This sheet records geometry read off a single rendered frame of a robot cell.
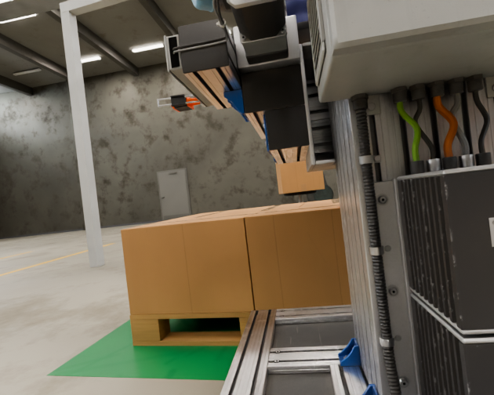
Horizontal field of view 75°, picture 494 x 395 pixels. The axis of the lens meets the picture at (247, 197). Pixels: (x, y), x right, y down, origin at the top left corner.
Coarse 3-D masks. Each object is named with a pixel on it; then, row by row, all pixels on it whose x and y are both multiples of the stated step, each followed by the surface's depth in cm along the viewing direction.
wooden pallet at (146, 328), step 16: (144, 320) 146; (160, 320) 147; (240, 320) 136; (144, 336) 147; (160, 336) 145; (176, 336) 148; (192, 336) 146; (208, 336) 144; (224, 336) 142; (240, 336) 140
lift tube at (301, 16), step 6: (288, 0) 137; (294, 0) 136; (300, 0) 136; (306, 0) 136; (288, 6) 137; (294, 6) 136; (300, 6) 136; (306, 6) 136; (288, 12) 137; (294, 12) 137; (300, 12) 137; (306, 12) 137; (300, 18) 136; (306, 18) 136
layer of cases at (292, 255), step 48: (144, 240) 146; (192, 240) 140; (240, 240) 135; (288, 240) 130; (336, 240) 125; (144, 288) 146; (192, 288) 141; (240, 288) 135; (288, 288) 130; (336, 288) 126
